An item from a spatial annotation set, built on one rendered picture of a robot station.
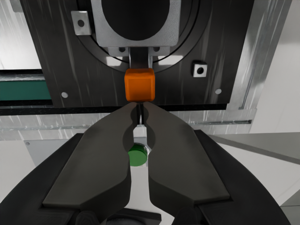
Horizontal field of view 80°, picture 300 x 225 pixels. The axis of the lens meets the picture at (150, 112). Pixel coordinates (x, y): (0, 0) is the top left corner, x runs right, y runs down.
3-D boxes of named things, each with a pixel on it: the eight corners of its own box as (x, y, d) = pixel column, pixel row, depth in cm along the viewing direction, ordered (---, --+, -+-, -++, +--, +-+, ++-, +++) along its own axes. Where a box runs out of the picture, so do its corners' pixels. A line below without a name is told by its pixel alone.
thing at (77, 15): (95, 33, 18) (91, 35, 17) (80, 33, 18) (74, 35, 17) (91, 10, 17) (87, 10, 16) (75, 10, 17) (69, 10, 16)
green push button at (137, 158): (147, 158, 32) (147, 166, 30) (124, 159, 32) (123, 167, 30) (147, 140, 30) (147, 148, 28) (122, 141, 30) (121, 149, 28)
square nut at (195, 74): (203, 74, 23) (206, 77, 22) (190, 74, 23) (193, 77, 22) (205, 61, 22) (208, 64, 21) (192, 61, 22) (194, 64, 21)
